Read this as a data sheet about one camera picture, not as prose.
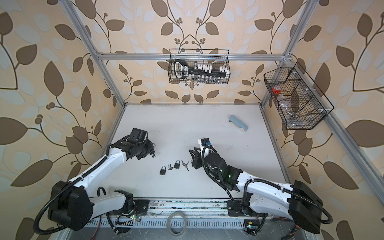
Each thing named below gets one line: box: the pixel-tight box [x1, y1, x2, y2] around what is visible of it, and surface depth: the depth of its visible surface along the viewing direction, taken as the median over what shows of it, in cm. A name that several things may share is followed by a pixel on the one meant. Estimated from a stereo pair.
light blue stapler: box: [227, 115, 249, 132], surface depth 107 cm
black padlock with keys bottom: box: [174, 159, 190, 171], surface depth 91 cm
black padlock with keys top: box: [159, 166, 167, 175], surface depth 88 cm
